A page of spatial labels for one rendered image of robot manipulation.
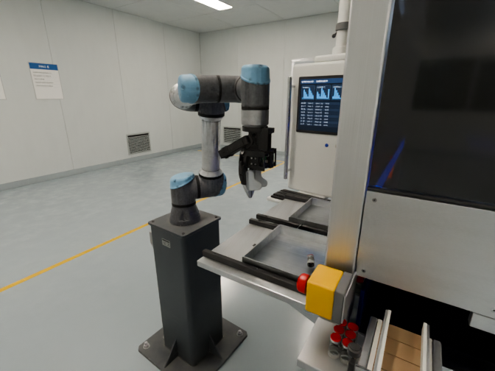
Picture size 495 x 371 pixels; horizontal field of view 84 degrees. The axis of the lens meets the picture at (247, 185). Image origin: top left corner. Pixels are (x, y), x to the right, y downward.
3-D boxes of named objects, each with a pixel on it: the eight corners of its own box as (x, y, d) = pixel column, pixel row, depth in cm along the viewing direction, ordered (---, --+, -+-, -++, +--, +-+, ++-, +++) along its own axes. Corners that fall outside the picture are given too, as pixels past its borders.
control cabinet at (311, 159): (375, 197, 163) (396, 52, 139) (364, 207, 149) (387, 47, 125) (300, 181, 194) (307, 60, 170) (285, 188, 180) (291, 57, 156)
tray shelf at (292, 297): (390, 220, 119) (390, 216, 118) (353, 330, 63) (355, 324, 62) (288, 199, 143) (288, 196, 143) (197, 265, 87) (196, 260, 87)
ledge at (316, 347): (381, 350, 58) (382, 343, 57) (370, 405, 48) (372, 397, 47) (317, 322, 65) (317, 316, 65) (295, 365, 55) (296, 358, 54)
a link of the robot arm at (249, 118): (235, 110, 73) (251, 108, 79) (236, 127, 74) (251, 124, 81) (260, 110, 69) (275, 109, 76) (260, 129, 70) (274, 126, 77)
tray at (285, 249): (376, 258, 87) (378, 249, 86) (360, 310, 66) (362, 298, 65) (279, 232, 104) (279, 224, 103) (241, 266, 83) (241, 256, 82)
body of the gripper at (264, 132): (263, 174, 73) (264, 128, 70) (236, 169, 78) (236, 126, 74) (276, 168, 79) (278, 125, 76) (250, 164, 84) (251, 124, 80)
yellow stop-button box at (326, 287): (349, 302, 58) (353, 273, 55) (340, 325, 52) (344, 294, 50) (314, 289, 62) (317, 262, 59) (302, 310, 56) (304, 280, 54)
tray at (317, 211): (389, 220, 114) (390, 213, 113) (380, 248, 93) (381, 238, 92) (311, 204, 132) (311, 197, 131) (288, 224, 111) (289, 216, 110)
